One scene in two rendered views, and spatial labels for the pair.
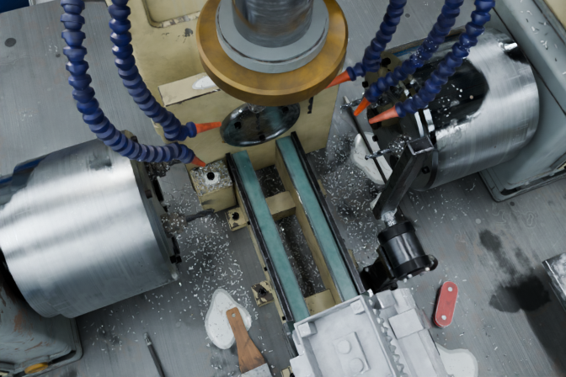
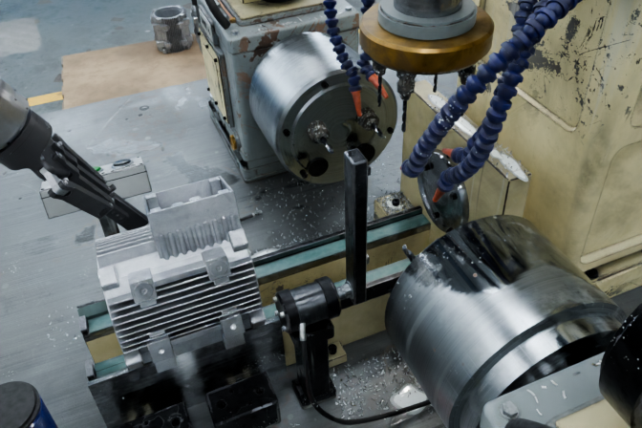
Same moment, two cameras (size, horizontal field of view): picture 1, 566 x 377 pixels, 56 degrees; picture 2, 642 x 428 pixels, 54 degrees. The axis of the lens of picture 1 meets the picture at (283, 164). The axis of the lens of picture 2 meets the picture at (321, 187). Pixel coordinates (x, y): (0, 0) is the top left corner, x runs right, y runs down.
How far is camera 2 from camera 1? 0.84 m
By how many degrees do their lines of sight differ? 56
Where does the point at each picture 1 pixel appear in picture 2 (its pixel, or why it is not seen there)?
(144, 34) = not seen: hidden behind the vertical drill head
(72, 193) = (318, 50)
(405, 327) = (209, 253)
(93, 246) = (283, 71)
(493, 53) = (551, 293)
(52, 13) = not seen: hidden behind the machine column
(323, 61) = (396, 40)
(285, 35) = not seen: outside the picture
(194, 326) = (267, 242)
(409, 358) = (183, 265)
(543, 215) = not seen: outside the picture
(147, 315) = (278, 213)
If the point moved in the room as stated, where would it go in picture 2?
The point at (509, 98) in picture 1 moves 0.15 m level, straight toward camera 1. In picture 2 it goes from (491, 322) to (376, 263)
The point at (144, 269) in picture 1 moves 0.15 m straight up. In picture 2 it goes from (273, 111) to (266, 33)
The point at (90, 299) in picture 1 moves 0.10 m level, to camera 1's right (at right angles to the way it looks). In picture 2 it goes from (256, 100) to (251, 129)
